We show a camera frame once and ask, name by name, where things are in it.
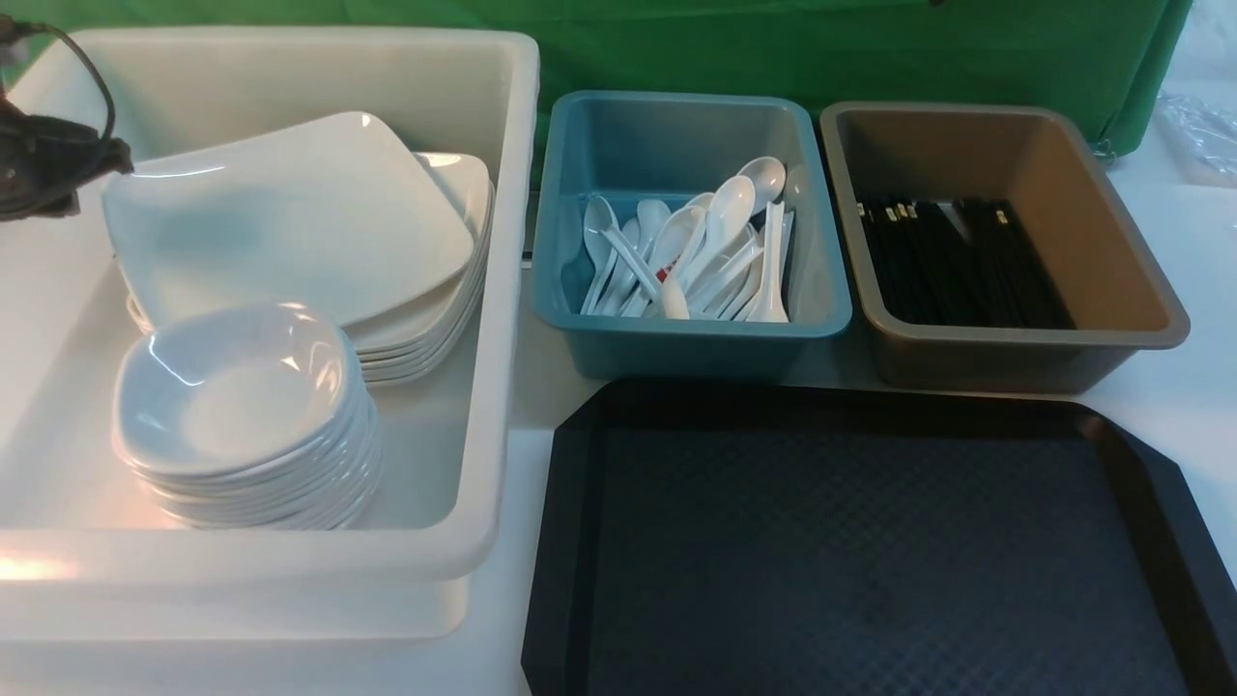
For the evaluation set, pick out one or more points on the pile of black chopsticks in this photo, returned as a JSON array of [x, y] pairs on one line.
[[962, 263]]

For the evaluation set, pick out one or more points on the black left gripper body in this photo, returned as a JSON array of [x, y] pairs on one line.
[[46, 161]]

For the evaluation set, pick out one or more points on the stack of small white bowls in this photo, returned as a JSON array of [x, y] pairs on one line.
[[252, 418]]

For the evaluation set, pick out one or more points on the teal plastic bin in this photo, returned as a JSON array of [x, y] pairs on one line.
[[629, 146]]

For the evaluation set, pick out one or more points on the black serving tray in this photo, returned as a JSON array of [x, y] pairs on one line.
[[713, 538]]

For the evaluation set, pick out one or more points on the white ceramic soup spoon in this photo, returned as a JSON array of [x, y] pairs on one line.
[[726, 216]]

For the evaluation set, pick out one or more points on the green backdrop cloth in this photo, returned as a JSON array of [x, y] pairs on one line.
[[870, 48]]

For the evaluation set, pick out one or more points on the brown plastic bin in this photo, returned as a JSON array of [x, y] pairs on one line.
[[1110, 281]]

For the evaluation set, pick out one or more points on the pile of white spoons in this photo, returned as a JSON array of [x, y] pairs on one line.
[[721, 256]]

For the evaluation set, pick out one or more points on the stack of white square plates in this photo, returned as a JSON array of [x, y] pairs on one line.
[[411, 339]]

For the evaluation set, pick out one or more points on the clear plastic sheet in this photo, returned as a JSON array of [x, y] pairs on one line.
[[1203, 137]]

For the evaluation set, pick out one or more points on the large white plastic tub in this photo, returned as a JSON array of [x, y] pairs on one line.
[[86, 558]]

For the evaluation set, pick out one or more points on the large white square plate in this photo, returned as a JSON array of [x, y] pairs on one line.
[[335, 214]]

